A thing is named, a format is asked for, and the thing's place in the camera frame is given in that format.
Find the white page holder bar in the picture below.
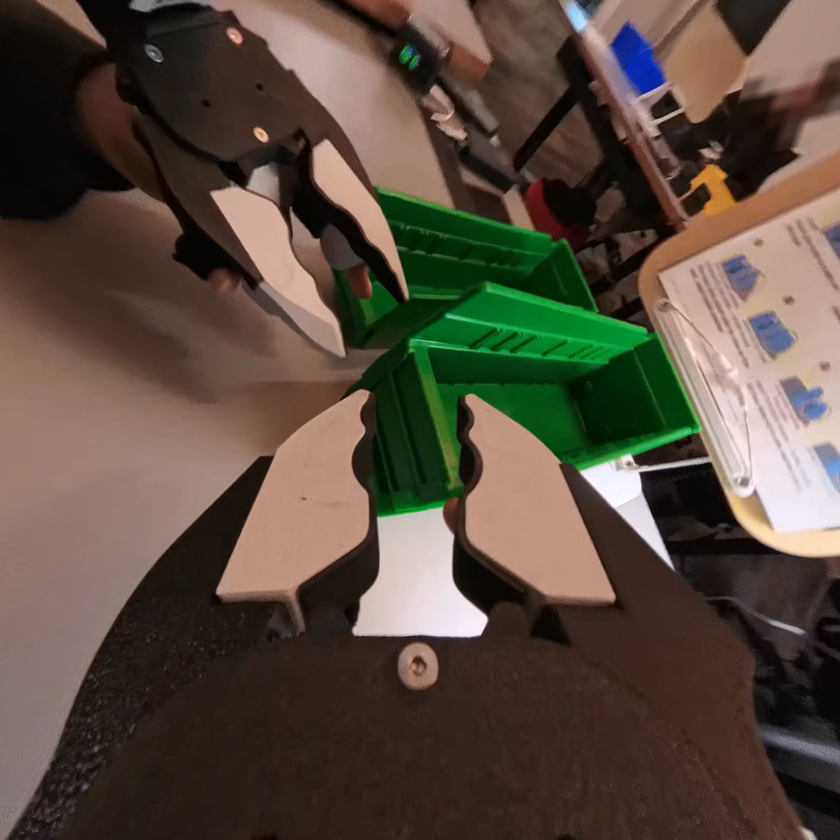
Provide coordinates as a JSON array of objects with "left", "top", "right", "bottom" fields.
[{"left": 655, "top": 297, "right": 757, "bottom": 500}]

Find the printed instruction sheet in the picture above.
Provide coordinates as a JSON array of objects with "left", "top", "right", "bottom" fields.
[{"left": 658, "top": 190, "right": 840, "bottom": 534}]

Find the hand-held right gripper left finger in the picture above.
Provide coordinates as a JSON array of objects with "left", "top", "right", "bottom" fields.
[{"left": 215, "top": 390, "right": 382, "bottom": 636}]

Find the white stand rod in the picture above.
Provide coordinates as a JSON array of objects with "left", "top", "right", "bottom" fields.
[{"left": 617, "top": 455, "right": 713, "bottom": 472}]

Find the person's left forearm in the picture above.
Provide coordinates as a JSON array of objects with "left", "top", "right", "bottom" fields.
[{"left": 0, "top": 0, "right": 122, "bottom": 221}]

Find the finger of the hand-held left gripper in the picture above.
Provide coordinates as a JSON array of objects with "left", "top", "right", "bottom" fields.
[
  {"left": 289, "top": 136, "right": 410, "bottom": 304},
  {"left": 138, "top": 118, "right": 347, "bottom": 359}
]

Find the cardboard box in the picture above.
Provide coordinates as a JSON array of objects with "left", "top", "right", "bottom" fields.
[{"left": 663, "top": 3, "right": 750, "bottom": 124}]

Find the instruction sheet on board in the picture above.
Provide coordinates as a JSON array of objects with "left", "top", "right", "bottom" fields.
[{"left": 638, "top": 152, "right": 840, "bottom": 560}]

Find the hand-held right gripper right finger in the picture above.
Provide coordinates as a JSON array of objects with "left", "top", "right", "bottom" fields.
[{"left": 451, "top": 394, "right": 618, "bottom": 643}]

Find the green plastic bin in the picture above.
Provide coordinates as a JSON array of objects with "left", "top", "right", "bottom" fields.
[
  {"left": 346, "top": 281, "right": 702, "bottom": 518},
  {"left": 333, "top": 185, "right": 599, "bottom": 350}
]

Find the grey power station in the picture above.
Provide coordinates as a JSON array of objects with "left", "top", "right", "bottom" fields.
[{"left": 392, "top": 23, "right": 454, "bottom": 96}]

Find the yellow tool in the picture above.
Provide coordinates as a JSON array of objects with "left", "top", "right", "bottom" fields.
[{"left": 682, "top": 163, "right": 731, "bottom": 219}]

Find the blue storage box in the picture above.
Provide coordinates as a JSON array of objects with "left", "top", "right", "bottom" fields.
[{"left": 609, "top": 21, "right": 669, "bottom": 98}]

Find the person's left hand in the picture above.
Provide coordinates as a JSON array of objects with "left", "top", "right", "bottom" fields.
[{"left": 77, "top": 62, "right": 186, "bottom": 225}]

